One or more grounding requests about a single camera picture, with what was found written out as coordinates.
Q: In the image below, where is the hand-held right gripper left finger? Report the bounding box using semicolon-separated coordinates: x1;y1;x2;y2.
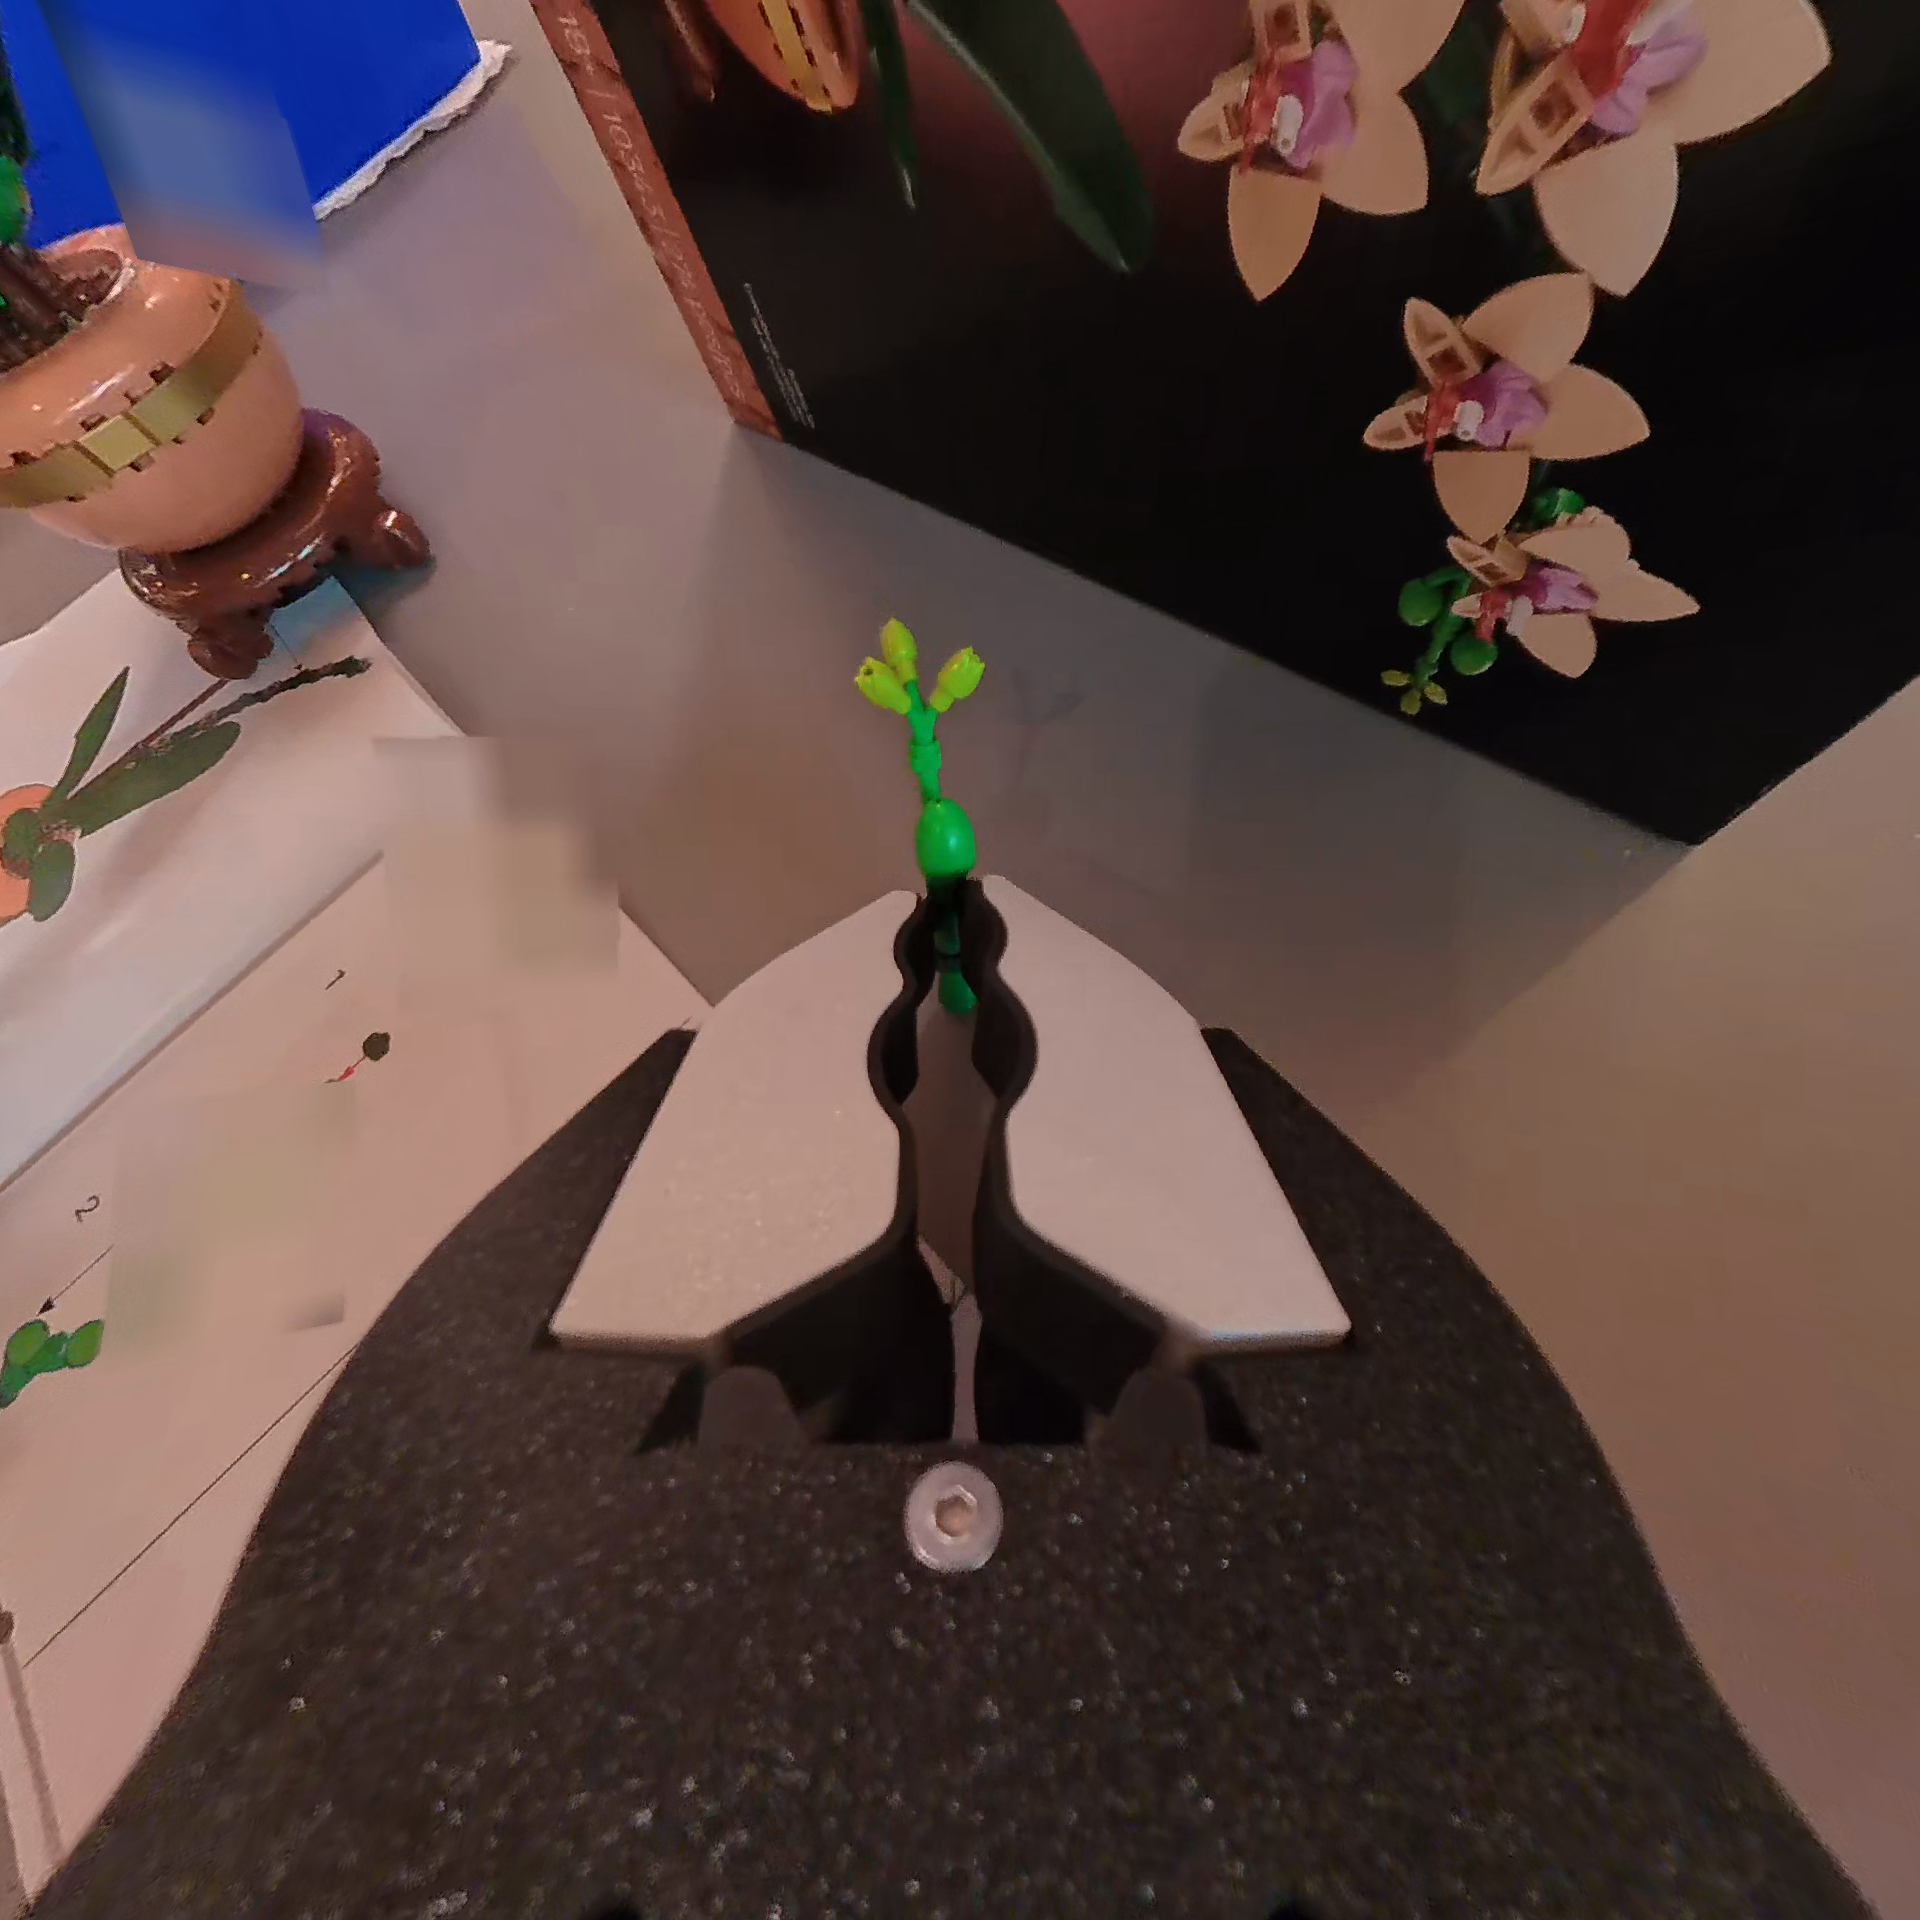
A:
546;888;957;1446

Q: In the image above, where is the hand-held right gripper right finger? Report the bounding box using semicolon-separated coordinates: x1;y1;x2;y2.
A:
965;874;1355;1446

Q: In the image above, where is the green toy bud stem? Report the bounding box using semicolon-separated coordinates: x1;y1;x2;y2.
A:
852;617;993;1026

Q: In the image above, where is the white instruction booklet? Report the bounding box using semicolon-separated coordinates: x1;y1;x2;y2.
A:
0;562;715;1871

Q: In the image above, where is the orchid print toy box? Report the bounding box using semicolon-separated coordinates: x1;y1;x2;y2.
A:
528;0;1920;847

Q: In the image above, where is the brick-built orchid plant pot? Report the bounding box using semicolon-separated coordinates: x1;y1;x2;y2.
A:
0;0;438;682

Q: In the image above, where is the white paper towel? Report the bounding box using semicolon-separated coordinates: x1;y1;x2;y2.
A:
312;38;515;225

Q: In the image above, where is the large blue storage bin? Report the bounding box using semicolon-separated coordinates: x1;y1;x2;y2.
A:
0;0;485;290

